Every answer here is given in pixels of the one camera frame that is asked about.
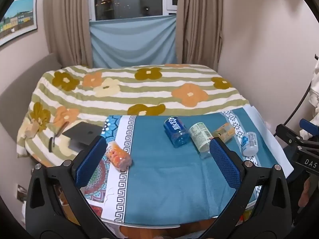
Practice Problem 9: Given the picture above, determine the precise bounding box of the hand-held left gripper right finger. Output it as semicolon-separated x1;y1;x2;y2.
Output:
199;137;292;239

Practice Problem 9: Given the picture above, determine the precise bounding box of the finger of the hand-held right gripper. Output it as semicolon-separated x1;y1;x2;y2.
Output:
275;124;307;145
299;119;319;133

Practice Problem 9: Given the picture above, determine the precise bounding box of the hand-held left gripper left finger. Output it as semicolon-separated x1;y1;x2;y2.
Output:
25;136;118;239

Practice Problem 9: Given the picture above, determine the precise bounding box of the orange fruit print plastic cup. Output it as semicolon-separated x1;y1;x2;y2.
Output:
105;141;132;169

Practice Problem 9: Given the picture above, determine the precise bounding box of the orange label plastic cup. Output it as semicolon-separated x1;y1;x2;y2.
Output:
212;123;236;144

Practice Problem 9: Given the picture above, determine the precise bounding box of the white blue label plastic cup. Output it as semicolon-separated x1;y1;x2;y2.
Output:
239;131;259;157

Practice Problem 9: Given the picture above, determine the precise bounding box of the green label plastic cup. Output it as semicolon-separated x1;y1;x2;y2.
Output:
189;122;214;159

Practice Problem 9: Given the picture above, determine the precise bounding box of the grey laptop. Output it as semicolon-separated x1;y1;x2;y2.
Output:
61;122;104;153

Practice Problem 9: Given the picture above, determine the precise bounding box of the white garment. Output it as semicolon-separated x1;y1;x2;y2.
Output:
308;65;319;113

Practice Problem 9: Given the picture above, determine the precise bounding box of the teal patterned table cloth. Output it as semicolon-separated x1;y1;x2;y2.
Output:
82;110;275;227

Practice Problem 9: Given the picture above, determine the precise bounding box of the floral striped blanket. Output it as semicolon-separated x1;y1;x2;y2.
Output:
16;64;251;168

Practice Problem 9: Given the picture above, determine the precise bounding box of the grey sofa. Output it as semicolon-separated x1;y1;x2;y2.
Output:
0;52;63;162

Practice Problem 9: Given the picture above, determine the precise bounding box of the light blue hanging cloth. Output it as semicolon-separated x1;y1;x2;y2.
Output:
89;14;178;68

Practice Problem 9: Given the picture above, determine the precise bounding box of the beige curtain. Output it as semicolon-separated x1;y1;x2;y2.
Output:
175;0;224;72
43;0;96;68

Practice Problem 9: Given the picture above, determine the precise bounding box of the black cable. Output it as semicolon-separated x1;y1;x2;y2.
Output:
283;79;312;128

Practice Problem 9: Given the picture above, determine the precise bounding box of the framed wall picture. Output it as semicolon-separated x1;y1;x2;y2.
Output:
0;0;38;47

